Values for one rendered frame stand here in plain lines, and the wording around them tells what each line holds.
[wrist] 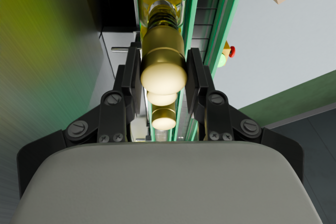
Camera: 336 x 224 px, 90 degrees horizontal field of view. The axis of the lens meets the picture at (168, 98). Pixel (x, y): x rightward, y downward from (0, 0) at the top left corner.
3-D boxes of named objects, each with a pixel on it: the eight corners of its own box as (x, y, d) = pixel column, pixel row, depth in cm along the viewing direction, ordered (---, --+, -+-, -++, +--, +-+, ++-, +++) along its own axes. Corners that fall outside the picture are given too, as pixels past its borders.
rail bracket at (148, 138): (136, 121, 75) (133, 150, 67) (152, 121, 76) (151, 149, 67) (137, 125, 79) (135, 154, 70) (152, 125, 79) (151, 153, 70)
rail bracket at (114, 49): (115, 23, 41) (104, 57, 32) (144, 23, 41) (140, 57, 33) (118, 38, 44) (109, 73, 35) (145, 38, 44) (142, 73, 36)
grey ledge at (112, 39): (108, 14, 48) (99, 35, 41) (139, 14, 48) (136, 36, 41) (140, 148, 121) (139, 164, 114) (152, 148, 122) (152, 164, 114)
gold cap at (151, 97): (145, 59, 20) (143, 86, 17) (176, 58, 20) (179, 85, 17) (148, 80, 22) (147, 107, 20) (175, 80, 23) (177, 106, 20)
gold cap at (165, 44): (140, 24, 13) (135, 60, 10) (185, 25, 13) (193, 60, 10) (143, 61, 16) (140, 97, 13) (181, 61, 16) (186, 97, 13)
